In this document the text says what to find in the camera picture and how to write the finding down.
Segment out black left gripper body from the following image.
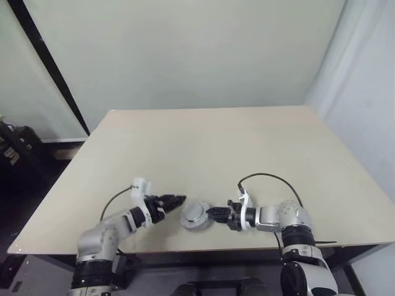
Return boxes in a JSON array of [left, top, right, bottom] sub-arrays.
[[144, 195, 167, 224]]

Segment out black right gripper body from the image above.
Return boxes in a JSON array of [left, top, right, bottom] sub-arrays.
[[227, 200, 242, 231]]

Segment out silver motor lid circuit board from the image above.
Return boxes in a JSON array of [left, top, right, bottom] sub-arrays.
[[181, 199, 214, 223]]

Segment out silver motor housing copper windings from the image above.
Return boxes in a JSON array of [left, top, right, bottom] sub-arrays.
[[181, 216, 214, 232]]

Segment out black equipment case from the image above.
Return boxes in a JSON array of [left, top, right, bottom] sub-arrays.
[[0, 121, 44, 173]]

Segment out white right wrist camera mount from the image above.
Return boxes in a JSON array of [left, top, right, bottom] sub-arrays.
[[236, 188, 257, 231]]

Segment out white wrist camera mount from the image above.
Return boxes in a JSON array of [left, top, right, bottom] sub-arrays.
[[130, 178, 152, 228], [236, 188, 257, 231]]

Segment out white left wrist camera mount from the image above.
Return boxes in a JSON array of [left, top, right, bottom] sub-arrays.
[[130, 178, 152, 228]]

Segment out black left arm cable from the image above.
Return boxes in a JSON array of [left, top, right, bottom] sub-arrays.
[[101, 184, 136, 221]]

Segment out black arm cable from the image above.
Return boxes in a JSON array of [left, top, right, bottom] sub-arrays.
[[236, 173, 305, 210], [101, 184, 136, 221]]

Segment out black table frame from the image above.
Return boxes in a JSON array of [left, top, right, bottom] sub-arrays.
[[27, 245, 381, 296]]

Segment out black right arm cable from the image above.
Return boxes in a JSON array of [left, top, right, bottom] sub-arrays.
[[236, 173, 305, 210]]

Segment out black diagonal frame bar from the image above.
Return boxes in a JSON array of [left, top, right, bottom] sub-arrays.
[[11, 0, 91, 139]]

